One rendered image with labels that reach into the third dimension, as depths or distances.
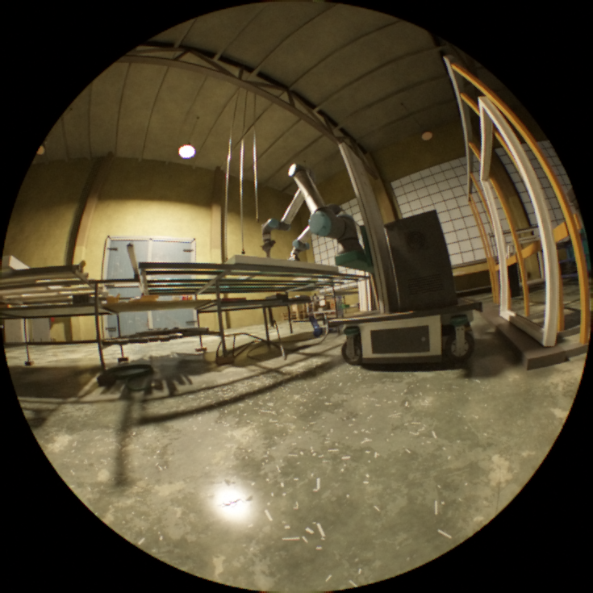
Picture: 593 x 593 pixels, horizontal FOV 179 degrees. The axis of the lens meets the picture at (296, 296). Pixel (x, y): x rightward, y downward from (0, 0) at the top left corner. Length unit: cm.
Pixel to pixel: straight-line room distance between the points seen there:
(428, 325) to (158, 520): 119
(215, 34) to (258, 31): 128
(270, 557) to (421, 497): 30
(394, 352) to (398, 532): 88
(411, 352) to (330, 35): 843
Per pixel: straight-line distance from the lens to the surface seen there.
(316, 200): 127
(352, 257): 116
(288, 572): 42
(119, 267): 834
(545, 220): 121
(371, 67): 904
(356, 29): 850
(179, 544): 49
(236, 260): 162
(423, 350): 105
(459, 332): 111
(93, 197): 974
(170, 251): 843
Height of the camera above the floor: 41
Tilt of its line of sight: 4 degrees up
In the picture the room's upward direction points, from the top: 7 degrees counter-clockwise
